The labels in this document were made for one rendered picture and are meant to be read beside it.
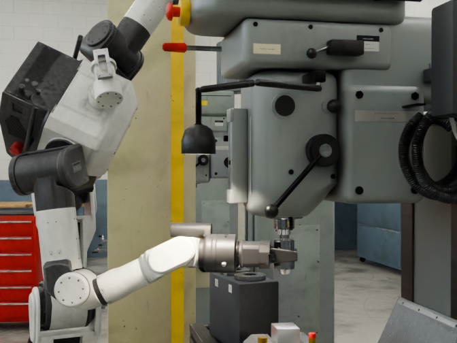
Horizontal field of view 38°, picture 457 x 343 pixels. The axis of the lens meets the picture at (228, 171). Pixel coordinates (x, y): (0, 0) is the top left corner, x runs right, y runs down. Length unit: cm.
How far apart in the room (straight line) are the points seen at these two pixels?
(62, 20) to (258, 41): 935
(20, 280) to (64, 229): 446
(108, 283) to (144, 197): 167
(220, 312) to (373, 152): 73
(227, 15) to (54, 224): 61
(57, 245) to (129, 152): 166
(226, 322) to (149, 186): 140
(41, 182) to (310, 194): 61
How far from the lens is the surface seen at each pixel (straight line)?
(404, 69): 152
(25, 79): 171
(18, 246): 598
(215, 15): 140
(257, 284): 183
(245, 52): 139
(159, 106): 320
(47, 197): 156
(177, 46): 158
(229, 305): 188
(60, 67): 175
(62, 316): 200
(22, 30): 1068
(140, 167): 318
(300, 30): 143
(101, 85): 160
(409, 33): 154
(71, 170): 156
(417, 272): 175
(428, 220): 169
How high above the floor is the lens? 142
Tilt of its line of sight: 1 degrees down
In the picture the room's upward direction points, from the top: straight up
